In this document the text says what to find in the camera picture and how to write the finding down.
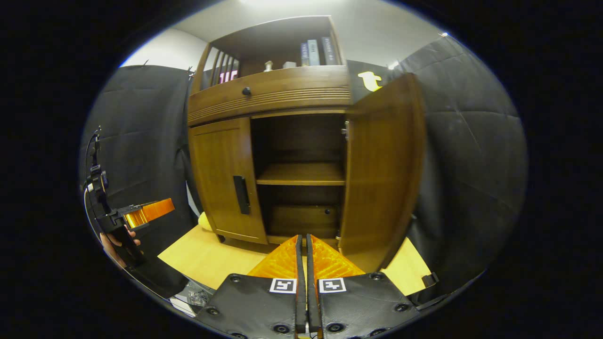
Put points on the small white box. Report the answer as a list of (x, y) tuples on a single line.
[(289, 65)]

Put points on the light grey book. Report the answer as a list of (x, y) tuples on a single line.
[(313, 52)]

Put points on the wooden inner shelf board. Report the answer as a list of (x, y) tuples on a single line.
[(301, 174)]

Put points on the large ceiling light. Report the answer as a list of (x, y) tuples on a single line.
[(282, 2)]

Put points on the wooden cabinet door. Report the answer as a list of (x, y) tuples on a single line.
[(216, 179), (381, 165)]

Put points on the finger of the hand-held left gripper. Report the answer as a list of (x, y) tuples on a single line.
[(150, 212)]

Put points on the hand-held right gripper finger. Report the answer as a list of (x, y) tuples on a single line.
[(300, 282), (311, 282)]

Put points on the metal door hinge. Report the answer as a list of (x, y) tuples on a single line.
[(346, 131)]

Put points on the wooden cabinet drawer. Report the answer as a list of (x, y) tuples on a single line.
[(292, 82)]

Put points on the dark grey book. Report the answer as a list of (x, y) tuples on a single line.
[(329, 51)]

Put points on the small pale figurine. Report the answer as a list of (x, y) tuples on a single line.
[(268, 66)]

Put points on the black table clamp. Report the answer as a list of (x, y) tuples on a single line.
[(428, 280)]

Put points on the black backdrop cloth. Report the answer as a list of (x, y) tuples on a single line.
[(471, 165)]

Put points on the wooden double-door shoe cabinet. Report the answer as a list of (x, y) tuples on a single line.
[(301, 141)]

